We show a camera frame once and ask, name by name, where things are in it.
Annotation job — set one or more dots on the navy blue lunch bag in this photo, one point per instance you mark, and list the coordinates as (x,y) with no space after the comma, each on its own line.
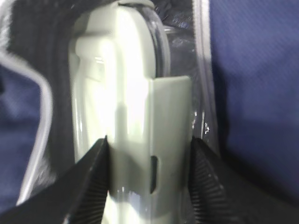
(250,51)

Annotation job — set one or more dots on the green lid glass food container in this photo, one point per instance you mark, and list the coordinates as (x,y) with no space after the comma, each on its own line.
(122,90)

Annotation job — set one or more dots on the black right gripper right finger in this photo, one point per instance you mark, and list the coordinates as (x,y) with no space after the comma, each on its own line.
(221,196)

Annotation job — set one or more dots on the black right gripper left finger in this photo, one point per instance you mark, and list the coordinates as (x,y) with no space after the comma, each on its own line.
(78,197)

